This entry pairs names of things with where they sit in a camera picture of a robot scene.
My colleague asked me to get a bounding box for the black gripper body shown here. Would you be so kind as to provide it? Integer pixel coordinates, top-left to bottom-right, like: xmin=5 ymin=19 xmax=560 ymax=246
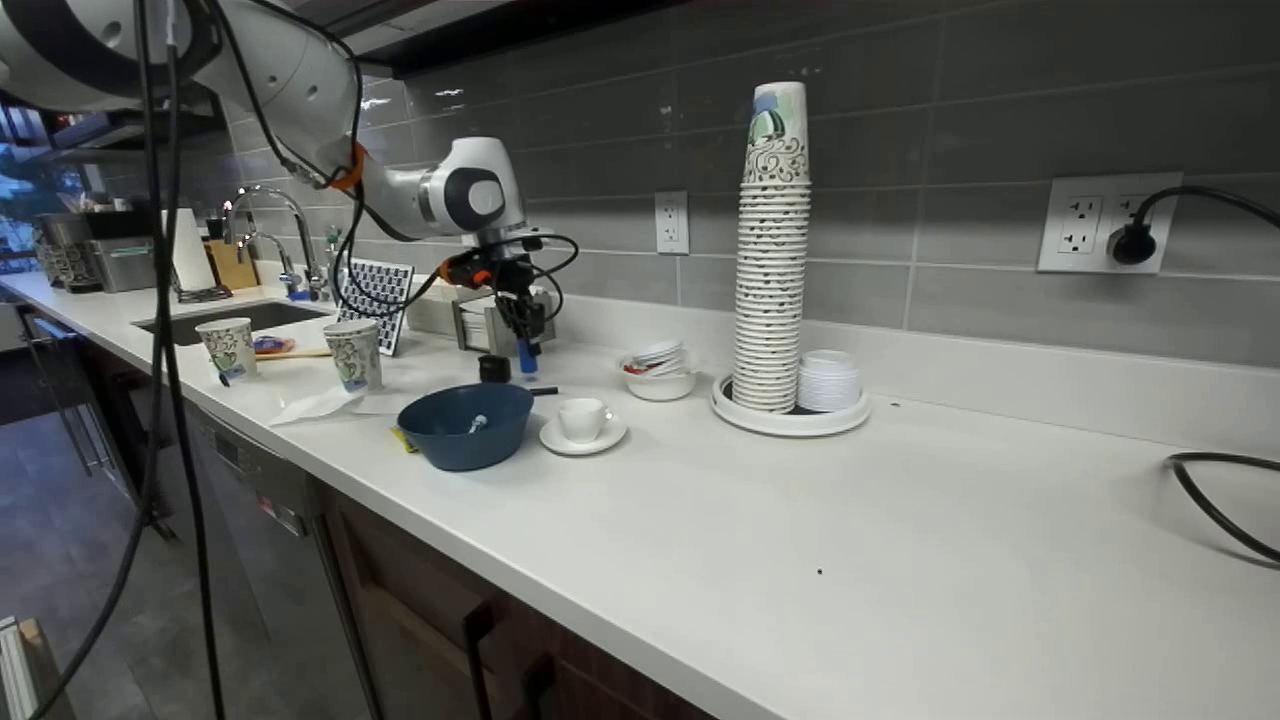
xmin=455 ymin=235 xmax=558 ymax=324

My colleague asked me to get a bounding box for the dark blue bowl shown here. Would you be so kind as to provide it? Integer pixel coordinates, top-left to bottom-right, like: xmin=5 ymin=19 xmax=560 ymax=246
xmin=393 ymin=381 xmax=542 ymax=474

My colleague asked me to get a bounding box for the white bowl with packets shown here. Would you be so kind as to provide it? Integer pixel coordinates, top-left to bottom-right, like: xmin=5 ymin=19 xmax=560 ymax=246
xmin=613 ymin=339 xmax=702 ymax=402

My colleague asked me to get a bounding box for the small white cup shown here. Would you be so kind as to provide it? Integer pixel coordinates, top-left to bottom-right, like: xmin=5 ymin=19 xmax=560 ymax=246
xmin=552 ymin=397 xmax=613 ymax=442

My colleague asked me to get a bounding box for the white saucer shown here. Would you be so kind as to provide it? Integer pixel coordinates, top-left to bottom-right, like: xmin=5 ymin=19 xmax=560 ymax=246
xmin=537 ymin=411 xmax=634 ymax=459

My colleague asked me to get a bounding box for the blue white patterned box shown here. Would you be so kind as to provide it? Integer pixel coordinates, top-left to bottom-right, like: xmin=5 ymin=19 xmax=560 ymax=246
xmin=332 ymin=256 xmax=418 ymax=359

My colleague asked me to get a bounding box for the printed paper cup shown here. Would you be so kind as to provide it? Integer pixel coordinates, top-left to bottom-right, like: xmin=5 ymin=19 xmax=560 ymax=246
xmin=321 ymin=316 xmax=389 ymax=397
xmin=191 ymin=312 xmax=261 ymax=387

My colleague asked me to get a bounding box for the chrome faucet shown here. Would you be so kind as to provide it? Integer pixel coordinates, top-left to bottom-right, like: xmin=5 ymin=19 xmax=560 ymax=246
xmin=217 ymin=181 xmax=329 ymax=302

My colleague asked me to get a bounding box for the tall stack of paper cups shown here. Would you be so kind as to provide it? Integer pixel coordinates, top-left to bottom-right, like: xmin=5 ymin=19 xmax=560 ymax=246
xmin=731 ymin=76 xmax=816 ymax=417

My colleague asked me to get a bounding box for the kitchen sink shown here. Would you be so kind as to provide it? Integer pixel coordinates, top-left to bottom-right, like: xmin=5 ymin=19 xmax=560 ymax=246
xmin=132 ymin=298 xmax=332 ymax=346

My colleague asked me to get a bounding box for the round white tray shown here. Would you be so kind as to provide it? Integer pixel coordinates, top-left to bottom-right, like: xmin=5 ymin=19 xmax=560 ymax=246
xmin=707 ymin=372 xmax=878 ymax=438

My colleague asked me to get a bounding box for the wooden board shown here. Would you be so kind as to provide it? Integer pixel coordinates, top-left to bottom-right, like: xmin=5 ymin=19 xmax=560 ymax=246
xmin=201 ymin=235 xmax=264 ymax=297

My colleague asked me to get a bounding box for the dark wooden cabinet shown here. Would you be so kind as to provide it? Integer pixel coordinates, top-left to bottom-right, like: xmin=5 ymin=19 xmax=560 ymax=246
xmin=318 ymin=496 xmax=716 ymax=720

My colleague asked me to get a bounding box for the grey dishwasher front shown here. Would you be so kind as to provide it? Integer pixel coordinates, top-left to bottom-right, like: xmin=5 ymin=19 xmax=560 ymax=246
xmin=177 ymin=397 xmax=379 ymax=720

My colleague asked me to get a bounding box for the black power plug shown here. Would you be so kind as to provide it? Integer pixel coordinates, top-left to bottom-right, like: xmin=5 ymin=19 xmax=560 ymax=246
xmin=1105 ymin=214 xmax=1161 ymax=266

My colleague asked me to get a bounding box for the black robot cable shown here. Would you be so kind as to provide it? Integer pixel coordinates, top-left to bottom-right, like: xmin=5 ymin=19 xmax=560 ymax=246
xmin=198 ymin=0 xmax=584 ymax=324

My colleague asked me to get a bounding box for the white single wall outlet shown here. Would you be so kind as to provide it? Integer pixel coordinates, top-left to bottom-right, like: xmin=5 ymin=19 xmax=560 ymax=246
xmin=652 ymin=187 xmax=696 ymax=256

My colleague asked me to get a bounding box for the black hanging cable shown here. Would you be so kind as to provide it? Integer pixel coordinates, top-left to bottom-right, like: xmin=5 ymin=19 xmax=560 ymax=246
xmin=23 ymin=0 xmax=232 ymax=720

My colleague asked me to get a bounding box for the white double wall outlet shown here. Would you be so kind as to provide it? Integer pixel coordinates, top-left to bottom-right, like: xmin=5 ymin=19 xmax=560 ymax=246
xmin=1038 ymin=171 xmax=1184 ymax=281

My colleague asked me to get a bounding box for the black plug cable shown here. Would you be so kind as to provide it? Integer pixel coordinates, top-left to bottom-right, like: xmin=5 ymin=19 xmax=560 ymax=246
xmin=1134 ymin=181 xmax=1280 ymax=235

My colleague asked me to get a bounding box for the thick black cable loop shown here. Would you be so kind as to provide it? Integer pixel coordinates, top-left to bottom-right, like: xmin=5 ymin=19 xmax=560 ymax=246
xmin=1164 ymin=448 xmax=1280 ymax=567

